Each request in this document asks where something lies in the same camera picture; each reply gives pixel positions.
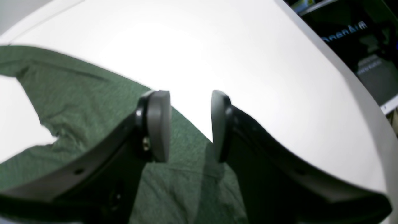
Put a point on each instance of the green long-sleeve shirt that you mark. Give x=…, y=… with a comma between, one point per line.
x=81, y=103

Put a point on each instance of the black box with text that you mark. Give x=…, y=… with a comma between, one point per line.
x=363, y=33

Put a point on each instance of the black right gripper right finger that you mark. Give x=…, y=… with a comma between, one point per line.
x=277, y=186

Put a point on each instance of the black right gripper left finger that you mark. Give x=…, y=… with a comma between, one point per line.
x=100, y=186

